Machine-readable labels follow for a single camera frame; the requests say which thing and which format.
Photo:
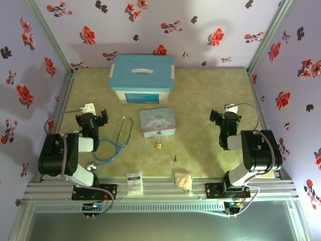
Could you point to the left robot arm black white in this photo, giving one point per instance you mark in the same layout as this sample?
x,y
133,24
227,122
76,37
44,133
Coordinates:
x,y
57,160

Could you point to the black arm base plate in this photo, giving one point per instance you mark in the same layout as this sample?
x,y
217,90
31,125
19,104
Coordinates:
x,y
110,192
212,190

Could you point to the white flat packet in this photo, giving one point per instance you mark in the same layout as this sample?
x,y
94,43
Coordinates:
x,y
135,183

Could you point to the blue lidded plastic storage box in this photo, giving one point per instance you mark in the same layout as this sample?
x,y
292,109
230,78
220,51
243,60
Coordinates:
x,y
141,75

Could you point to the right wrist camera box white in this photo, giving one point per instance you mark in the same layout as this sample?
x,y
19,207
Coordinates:
x,y
232,108

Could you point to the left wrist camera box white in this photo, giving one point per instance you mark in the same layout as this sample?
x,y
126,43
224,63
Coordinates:
x,y
89,108

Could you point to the aluminium frame side rail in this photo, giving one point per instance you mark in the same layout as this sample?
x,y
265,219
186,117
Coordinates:
x,y
61,110
258,100

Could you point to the light blue cartoon tin box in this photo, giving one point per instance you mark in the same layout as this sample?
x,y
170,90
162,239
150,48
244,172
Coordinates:
x,y
158,121

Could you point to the crumpled beige wrapper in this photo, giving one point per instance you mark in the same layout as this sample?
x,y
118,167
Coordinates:
x,y
183,181

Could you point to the aluminium frame post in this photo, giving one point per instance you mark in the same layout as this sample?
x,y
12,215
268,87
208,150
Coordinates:
x,y
270,32
51,32

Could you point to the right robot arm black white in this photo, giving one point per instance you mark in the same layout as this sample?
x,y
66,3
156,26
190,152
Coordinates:
x,y
260,148

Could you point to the blue stethoscope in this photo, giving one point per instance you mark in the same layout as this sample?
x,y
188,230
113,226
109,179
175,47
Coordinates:
x,y
91,166

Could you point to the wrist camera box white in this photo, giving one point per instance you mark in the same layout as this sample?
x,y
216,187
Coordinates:
x,y
89,108
232,108

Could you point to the aluminium frame front rail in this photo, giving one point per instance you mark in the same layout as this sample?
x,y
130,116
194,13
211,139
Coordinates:
x,y
160,190

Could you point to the small circuit board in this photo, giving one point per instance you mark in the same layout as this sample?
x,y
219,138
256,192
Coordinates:
x,y
92,206
234,205

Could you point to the grey metal panel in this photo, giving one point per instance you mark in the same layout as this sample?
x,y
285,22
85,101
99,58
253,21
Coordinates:
x,y
160,228

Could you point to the small brass padlock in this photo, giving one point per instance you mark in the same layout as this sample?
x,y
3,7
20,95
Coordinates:
x,y
158,145

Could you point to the small dark key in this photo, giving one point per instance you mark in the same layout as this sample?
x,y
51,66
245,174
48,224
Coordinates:
x,y
175,158

